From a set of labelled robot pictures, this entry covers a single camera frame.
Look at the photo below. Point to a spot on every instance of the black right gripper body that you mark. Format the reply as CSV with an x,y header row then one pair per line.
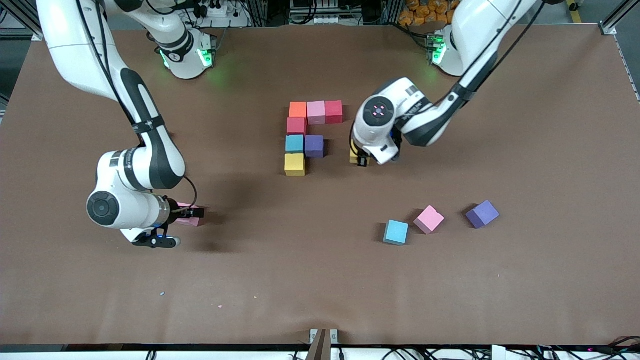
x,y
176,211

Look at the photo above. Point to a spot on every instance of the pink foam cube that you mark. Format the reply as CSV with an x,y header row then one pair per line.
x,y
190,223
429,219
316,112

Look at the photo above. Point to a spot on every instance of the yellow foam cube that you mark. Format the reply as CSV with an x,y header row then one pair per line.
x,y
353,155
294,164

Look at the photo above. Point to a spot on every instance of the purple foam cube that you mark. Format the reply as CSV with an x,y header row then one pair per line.
x,y
482,214
314,146

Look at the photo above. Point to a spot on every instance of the red foam cube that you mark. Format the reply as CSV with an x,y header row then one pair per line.
x,y
334,111
296,125

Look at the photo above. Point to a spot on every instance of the blue foam cube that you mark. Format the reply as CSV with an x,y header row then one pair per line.
x,y
396,232
294,143

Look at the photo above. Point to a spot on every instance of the orange foam cube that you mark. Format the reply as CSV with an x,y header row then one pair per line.
x,y
298,109

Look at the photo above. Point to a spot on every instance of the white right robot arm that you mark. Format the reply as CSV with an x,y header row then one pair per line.
x,y
75,45

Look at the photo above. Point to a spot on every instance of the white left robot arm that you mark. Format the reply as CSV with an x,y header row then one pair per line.
x,y
480,30

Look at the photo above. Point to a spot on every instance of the paper table cover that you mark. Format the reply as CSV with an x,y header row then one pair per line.
x,y
320,280

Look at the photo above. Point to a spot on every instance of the white equipment box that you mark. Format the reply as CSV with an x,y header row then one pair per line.
x,y
320,20

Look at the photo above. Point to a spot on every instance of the pile of orange objects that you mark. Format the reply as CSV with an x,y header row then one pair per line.
x,y
425,12

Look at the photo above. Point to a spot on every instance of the white power strip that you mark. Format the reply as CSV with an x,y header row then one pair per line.
x,y
227,15

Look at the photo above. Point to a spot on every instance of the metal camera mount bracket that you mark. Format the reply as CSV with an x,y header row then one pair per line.
x,y
322,345

